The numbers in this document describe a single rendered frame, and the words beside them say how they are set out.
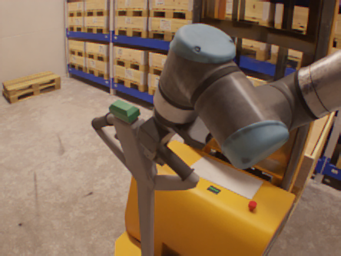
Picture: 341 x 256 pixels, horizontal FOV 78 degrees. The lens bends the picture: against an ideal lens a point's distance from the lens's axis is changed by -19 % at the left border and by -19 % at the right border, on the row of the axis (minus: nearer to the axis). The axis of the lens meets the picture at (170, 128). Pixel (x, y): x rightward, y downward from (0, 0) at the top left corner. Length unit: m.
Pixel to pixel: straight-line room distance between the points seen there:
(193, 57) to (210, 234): 0.96
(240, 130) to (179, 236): 1.03
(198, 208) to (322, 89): 0.90
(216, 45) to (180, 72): 0.06
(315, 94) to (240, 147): 0.15
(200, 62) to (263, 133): 0.12
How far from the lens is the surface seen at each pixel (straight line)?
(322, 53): 1.08
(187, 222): 1.23
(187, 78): 0.35
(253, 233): 1.10
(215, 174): 1.30
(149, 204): 0.85
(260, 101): 0.33
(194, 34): 0.36
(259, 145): 0.31
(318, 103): 0.40
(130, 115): 0.61
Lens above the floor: 1.66
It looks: 27 degrees down
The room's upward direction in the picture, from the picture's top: 3 degrees clockwise
